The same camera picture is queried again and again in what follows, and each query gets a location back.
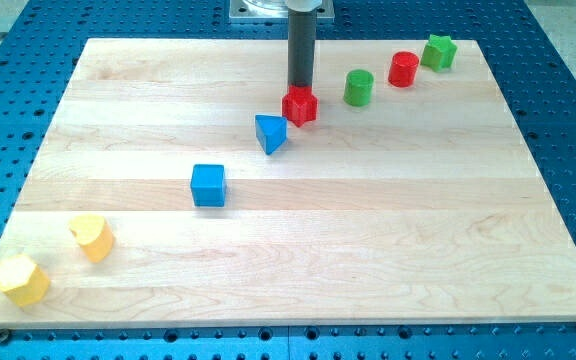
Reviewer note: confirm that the red star block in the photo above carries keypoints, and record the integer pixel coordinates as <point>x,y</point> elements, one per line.
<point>300,105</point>

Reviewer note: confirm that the green star block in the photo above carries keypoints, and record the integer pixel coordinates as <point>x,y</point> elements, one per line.
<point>438,53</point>

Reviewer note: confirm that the blue triangle block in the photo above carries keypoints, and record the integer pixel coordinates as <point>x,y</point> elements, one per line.
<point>271,132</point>

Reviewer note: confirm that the blue cube block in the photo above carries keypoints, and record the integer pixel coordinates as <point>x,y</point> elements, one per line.
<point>208,185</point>

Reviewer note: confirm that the green cylinder block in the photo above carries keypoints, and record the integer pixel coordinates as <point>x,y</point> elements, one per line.
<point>358,87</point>

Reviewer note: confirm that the light wooden board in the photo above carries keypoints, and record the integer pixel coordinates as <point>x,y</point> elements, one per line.
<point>424,206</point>

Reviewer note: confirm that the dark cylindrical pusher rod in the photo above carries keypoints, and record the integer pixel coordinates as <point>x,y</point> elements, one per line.
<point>301,47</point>

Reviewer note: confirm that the red cylinder block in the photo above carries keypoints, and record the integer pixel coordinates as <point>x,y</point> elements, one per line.
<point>403,69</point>

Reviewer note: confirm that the yellow heart block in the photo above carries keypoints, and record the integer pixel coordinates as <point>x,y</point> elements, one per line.
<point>93,234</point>

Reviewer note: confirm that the yellow hexagon block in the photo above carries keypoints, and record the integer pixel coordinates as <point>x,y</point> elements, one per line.
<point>22,280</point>

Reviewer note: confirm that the left board stop screw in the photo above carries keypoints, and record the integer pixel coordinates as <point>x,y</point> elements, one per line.
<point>5,336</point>

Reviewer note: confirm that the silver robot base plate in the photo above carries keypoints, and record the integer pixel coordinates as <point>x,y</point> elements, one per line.
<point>274,11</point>

